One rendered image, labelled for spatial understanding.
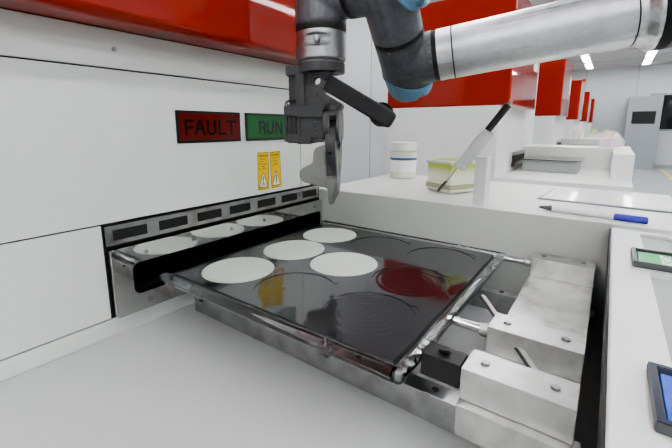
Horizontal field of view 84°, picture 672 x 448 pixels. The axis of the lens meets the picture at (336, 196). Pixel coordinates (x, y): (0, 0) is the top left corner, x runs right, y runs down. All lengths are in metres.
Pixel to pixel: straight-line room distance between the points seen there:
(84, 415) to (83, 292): 0.16
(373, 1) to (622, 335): 0.44
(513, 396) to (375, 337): 0.13
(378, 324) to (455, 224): 0.34
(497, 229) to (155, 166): 0.54
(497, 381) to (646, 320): 0.12
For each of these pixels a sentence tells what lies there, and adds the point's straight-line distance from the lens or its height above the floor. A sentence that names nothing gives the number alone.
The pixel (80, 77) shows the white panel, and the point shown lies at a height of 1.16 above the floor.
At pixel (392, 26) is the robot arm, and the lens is 0.56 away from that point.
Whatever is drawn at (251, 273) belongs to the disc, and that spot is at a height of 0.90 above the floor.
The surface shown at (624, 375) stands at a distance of 0.29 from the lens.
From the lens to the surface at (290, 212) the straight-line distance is 0.76.
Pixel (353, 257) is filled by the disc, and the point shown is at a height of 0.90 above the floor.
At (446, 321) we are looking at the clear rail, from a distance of 0.43.
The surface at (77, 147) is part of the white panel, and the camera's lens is 0.55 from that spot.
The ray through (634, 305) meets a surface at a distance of 0.39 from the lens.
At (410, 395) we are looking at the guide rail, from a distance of 0.42.
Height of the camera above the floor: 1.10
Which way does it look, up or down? 10 degrees down
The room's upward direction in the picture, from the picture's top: straight up
